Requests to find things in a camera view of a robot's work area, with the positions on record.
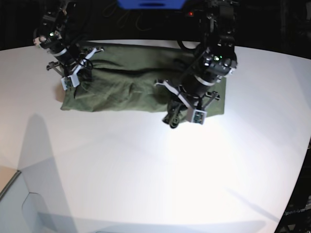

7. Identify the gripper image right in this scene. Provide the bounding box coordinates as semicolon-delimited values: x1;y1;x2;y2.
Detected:
155;73;221;129

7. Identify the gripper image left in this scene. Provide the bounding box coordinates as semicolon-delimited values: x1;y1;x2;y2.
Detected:
46;47;104;100

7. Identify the green t-shirt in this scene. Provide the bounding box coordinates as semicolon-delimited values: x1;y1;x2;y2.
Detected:
60;40;228;116

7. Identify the blue box at top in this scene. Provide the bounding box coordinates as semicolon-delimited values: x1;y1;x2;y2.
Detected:
117;0;186;10

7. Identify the black power strip red light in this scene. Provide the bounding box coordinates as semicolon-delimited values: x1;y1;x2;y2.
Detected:
184;9;202;18

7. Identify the grey panel at corner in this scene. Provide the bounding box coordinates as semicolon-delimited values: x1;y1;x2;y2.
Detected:
0;171;45;233

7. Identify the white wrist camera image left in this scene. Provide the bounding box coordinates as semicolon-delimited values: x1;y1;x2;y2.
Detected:
61;48;101;91

